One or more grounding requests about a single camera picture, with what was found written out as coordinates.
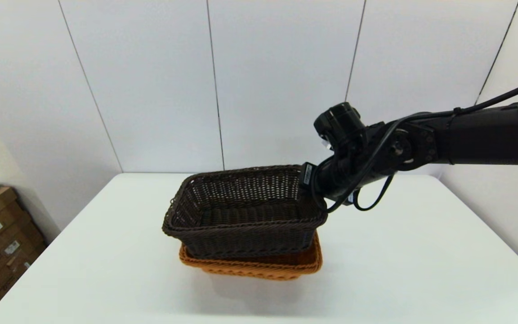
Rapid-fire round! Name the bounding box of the dark brown woven basket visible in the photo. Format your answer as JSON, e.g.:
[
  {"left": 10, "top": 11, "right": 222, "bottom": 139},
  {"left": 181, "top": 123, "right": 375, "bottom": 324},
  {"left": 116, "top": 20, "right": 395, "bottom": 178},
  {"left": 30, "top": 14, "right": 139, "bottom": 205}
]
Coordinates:
[{"left": 162, "top": 165, "right": 329, "bottom": 260}]

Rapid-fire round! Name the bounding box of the orange woven basket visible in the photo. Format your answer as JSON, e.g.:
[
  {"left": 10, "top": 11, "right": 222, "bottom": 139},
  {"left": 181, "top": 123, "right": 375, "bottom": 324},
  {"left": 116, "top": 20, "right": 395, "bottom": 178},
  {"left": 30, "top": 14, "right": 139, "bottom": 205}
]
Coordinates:
[{"left": 179, "top": 232, "right": 323, "bottom": 281}]

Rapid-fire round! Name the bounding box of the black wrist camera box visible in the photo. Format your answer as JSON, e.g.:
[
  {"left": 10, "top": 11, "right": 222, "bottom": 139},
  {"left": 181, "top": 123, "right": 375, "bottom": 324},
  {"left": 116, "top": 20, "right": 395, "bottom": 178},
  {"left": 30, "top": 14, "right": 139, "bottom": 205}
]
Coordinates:
[{"left": 301, "top": 162, "right": 317, "bottom": 189}]

